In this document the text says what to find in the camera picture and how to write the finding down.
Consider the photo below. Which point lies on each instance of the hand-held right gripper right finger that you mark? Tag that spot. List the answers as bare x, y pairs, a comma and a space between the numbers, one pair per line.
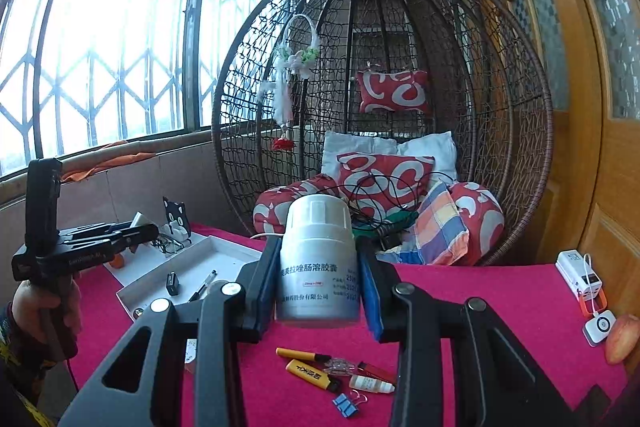
371, 287

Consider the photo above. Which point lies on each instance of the white dreamcatcher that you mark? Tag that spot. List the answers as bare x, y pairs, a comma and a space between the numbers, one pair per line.
297, 57

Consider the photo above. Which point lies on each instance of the pink table cloth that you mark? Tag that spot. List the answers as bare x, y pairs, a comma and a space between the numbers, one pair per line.
475, 287

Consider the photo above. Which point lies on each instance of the clear plastic clip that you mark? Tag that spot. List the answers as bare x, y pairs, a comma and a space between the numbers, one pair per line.
340, 365

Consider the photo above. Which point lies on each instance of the white power bank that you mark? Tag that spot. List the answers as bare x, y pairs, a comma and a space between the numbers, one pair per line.
575, 272

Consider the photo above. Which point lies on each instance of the small black rectangular item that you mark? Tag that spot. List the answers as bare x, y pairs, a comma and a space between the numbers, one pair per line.
173, 284

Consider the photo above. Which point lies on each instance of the small white square device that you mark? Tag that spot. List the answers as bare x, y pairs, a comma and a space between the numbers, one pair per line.
600, 329

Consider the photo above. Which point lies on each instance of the black cat figure stand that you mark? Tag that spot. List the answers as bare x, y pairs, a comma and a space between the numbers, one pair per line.
176, 217

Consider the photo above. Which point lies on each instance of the yellow black marker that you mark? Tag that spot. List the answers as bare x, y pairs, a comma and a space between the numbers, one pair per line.
300, 353

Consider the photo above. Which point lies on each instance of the brown wicker hanging chair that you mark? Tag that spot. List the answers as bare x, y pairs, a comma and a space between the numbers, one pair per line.
500, 107

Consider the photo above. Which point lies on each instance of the red apple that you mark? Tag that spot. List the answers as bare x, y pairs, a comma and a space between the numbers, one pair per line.
622, 339

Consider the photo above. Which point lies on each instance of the green cloth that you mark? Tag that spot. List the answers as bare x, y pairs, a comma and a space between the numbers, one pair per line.
395, 221

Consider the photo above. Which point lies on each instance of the person's left forearm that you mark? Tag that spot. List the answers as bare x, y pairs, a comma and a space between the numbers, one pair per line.
20, 372

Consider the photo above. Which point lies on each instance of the white cardboard box tray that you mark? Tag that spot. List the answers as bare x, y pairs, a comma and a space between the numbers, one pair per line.
215, 254

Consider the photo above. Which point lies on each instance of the red black lighter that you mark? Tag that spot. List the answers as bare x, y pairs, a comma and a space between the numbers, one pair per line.
377, 372

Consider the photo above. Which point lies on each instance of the yellow lighter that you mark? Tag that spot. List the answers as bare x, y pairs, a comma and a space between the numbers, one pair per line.
310, 374

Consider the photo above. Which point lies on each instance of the red white patterned cushion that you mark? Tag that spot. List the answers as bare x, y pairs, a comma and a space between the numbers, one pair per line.
380, 177

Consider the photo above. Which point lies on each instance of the black eyeglasses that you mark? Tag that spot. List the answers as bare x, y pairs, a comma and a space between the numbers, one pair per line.
167, 243

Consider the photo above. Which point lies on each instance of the red white bolster cushion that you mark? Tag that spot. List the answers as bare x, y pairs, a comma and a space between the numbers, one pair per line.
275, 207
480, 217

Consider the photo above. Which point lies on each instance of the person's left hand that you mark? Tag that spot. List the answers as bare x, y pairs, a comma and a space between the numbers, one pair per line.
30, 307

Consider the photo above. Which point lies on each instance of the orange cloth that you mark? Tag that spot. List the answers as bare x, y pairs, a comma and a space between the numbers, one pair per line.
110, 154

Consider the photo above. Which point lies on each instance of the window with metal grille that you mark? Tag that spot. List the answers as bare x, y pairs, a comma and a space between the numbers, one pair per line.
100, 32

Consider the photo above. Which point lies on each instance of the checkered colourful cushion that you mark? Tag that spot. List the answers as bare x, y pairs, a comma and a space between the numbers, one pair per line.
435, 232

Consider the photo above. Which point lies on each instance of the small red white cushion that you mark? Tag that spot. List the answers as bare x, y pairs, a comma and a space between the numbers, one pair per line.
395, 92

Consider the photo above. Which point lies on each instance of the blue binder clip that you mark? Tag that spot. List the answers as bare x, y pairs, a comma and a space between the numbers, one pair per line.
352, 409
342, 401

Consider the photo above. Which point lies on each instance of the white medicine bottle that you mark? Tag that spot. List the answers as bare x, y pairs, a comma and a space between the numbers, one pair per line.
317, 267

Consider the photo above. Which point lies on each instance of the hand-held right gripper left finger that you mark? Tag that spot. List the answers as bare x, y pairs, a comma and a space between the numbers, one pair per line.
265, 287

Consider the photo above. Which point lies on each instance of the black pen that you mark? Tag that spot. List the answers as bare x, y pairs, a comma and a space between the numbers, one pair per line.
202, 286

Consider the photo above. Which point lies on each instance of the small orange fruit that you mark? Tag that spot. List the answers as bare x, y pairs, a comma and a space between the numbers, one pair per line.
118, 262

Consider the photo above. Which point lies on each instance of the wooden panelled door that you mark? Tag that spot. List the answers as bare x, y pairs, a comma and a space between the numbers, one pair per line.
610, 207

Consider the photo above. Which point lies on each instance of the small white dropper bottle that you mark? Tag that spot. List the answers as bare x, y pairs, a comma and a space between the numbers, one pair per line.
370, 383

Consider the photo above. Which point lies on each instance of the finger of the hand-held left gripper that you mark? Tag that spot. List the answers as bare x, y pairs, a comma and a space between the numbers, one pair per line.
95, 232
135, 237

